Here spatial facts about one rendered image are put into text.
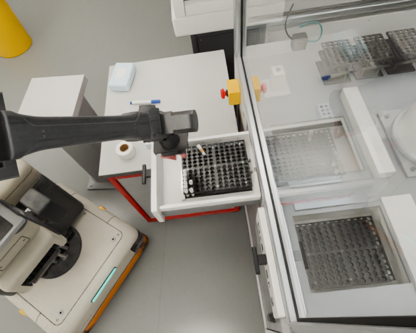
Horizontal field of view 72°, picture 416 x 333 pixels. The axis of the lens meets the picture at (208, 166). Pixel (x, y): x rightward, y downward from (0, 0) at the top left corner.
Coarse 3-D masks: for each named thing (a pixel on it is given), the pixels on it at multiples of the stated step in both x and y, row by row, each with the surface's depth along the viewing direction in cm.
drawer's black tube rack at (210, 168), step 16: (208, 144) 99; (224, 144) 99; (240, 144) 98; (192, 160) 97; (208, 160) 96; (224, 160) 96; (240, 160) 98; (192, 176) 94; (208, 176) 97; (224, 176) 93; (240, 176) 93; (208, 192) 94; (224, 192) 93
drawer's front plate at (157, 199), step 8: (152, 144) 98; (152, 152) 97; (152, 160) 95; (160, 160) 102; (152, 168) 93; (160, 168) 100; (152, 176) 92; (160, 176) 99; (152, 184) 91; (160, 184) 97; (152, 192) 89; (160, 192) 95; (152, 200) 88; (160, 200) 94; (152, 208) 87; (160, 216) 91
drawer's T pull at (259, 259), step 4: (252, 248) 80; (252, 252) 80; (256, 252) 79; (256, 256) 79; (260, 256) 79; (264, 256) 79; (256, 260) 78; (260, 260) 78; (264, 260) 78; (256, 264) 78; (260, 264) 78; (264, 264) 78; (256, 268) 77; (256, 272) 77
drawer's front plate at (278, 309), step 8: (256, 216) 91; (264, 216) 82; (264, 224) 81; (264, 232) 80; (264, 240) 79; (264, 248) 81; (272, 256) 77; (272, 264) 76; (272, 272) 75; (272, 280) 74; (272, 288) 75; (272, 296) 77; (280, 296) 72; (272, 304) 79; (280, 304) 71; (280, 312) 71
